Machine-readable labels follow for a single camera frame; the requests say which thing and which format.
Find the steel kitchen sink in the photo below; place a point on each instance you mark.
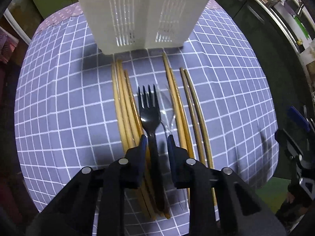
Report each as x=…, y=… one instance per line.
x=287, y=14

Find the purple patterned undercloth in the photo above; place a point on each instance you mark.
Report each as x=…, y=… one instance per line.
x=64, y=14

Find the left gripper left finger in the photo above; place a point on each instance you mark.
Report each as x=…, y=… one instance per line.
x=72, y=210

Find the blue checkered tablecloth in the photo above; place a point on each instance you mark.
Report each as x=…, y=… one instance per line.
x=65, y=117

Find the clear plastic spoon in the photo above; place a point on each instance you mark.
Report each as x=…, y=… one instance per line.
x=168, y=117

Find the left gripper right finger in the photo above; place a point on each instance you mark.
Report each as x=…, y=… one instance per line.
x=221, y=203

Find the white plastic utensil holder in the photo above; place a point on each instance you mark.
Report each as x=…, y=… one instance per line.
x=109, y=43

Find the black plastic fork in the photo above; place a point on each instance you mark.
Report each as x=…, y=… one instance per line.
x=150, y=118

